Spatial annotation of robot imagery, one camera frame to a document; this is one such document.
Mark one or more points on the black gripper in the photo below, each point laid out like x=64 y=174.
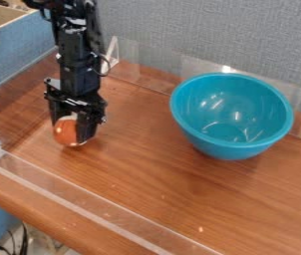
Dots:
x=88 y=104

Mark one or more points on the brown toy mushroom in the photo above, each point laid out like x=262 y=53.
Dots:
x=65 y=131

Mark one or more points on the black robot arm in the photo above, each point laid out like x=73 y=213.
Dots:
x=78 y=38

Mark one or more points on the blue plastic bowl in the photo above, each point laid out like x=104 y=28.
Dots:
x=232 y=115

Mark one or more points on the clear acrylic barrier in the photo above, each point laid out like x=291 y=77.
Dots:
x=137 y=192

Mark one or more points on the wooden shelf box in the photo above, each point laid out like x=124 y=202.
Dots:
x=22 y=21

